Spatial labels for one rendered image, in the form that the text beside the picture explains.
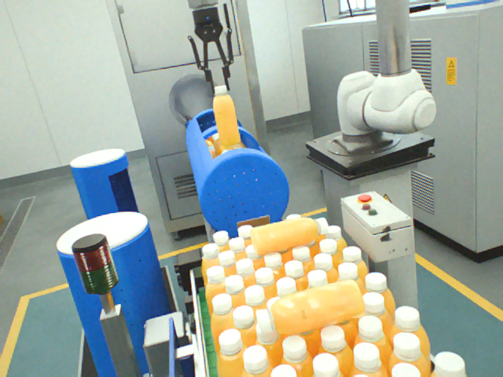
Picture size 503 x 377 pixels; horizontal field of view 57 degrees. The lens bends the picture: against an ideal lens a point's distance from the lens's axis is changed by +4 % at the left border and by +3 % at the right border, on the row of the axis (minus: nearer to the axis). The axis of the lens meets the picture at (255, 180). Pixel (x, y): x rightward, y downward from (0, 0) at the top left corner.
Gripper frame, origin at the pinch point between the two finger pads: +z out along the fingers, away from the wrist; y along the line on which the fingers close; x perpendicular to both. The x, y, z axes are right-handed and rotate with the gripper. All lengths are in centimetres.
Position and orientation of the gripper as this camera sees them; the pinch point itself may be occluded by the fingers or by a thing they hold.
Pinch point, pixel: (218, 80)
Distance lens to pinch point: 140.5
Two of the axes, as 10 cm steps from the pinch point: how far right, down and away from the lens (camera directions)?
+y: -9.7, 2.2, -1.3
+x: 1.9, 3.0, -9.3
